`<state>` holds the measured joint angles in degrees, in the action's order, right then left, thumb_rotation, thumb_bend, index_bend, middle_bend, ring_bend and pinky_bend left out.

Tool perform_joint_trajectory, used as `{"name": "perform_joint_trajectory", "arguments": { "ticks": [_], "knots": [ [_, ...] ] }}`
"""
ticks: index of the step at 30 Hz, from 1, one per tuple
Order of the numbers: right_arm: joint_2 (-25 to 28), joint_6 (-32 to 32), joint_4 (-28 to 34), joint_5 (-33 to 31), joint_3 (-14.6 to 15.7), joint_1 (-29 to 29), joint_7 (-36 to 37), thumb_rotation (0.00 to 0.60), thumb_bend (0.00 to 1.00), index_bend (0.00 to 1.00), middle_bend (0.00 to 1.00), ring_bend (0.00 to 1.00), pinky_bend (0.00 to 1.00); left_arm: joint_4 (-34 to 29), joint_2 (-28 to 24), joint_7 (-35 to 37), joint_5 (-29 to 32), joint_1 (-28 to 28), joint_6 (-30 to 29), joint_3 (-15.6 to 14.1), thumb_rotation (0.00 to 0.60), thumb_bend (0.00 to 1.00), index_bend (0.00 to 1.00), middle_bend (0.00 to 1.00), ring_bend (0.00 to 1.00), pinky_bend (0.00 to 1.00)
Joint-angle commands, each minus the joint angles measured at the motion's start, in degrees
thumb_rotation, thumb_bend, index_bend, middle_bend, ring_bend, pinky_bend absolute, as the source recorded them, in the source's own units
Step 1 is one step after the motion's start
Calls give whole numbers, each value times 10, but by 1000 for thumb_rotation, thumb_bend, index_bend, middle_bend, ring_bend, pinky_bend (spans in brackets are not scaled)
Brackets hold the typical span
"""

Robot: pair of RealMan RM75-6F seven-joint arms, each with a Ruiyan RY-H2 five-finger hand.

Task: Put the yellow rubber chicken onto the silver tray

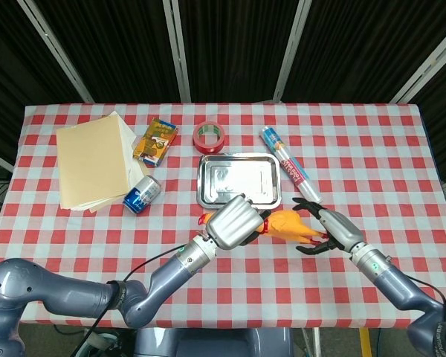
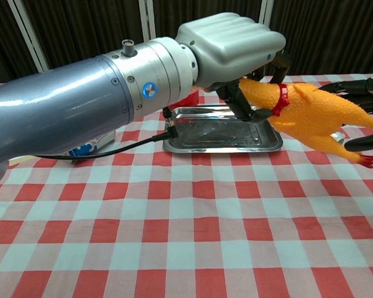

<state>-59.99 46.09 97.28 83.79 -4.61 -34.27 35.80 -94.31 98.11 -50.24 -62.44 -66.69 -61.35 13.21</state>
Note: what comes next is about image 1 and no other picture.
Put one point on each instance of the yellow and blue carton box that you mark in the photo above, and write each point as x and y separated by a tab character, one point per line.
156	141

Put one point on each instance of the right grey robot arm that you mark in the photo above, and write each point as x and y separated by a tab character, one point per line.
401	286

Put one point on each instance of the red white checkered tablecloth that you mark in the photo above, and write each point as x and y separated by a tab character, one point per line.
282	290

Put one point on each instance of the grey robot torso base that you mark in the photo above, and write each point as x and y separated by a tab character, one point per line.
215	342

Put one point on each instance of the blue and silver drink can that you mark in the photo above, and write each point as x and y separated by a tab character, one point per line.
143	193

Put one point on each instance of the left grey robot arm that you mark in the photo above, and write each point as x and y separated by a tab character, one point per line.
59	294

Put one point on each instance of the stack of beige paper sheets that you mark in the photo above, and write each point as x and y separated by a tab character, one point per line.
93	160

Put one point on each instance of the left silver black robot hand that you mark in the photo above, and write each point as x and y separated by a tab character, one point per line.
232	223

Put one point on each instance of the red tape roll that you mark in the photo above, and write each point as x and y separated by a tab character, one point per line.
208	148

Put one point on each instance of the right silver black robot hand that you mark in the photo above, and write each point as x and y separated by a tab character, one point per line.
342	230

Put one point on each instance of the rectangular stainless steel tray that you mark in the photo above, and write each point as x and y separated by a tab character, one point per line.
238	175

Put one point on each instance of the yellow rubber chicken toy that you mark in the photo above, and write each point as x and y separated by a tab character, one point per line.
286	223

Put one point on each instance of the plastic food wrap roll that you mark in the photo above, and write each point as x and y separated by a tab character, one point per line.
293	167

